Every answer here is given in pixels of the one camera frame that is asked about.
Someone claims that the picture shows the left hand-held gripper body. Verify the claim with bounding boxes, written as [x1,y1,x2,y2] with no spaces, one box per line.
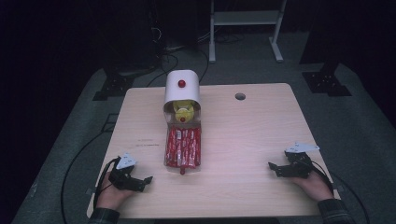
[107,152,141,192]

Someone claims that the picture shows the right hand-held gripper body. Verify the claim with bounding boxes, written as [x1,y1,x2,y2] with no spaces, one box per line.
[281,142,315,179]

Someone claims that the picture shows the person's left hand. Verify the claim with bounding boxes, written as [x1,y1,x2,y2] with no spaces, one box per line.
[96,170,135,211]

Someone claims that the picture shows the person's right hand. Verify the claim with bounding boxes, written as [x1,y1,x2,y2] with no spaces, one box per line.
[291,170,335,202]

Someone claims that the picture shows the row of red snack packets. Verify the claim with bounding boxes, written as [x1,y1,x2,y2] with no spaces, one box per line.
[164,126,202,170]

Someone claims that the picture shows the clear drawer with red knob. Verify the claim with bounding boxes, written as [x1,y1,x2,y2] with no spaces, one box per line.
[163,100,204,175]

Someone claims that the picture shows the yellow round part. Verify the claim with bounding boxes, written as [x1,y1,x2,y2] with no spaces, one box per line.
[172,99,196,123]

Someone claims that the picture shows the white dome-shaped container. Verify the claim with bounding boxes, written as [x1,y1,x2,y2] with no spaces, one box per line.
[163,69,202,110]

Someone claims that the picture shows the white metal stand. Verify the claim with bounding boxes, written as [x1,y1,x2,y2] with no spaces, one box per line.
[207,0,288,64]

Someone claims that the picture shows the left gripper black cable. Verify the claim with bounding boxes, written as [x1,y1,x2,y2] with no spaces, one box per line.
[92,157,122,209]

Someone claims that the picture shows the black floor cable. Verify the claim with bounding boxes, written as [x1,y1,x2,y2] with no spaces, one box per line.
[61,130,110,224]

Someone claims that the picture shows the black stand base plate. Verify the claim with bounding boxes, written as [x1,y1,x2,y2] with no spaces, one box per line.
[301,70,353,98]
[92,72,135,102]

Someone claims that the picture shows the bundle of black cables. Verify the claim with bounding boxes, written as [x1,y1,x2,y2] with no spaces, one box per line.
[145,26,210,89]

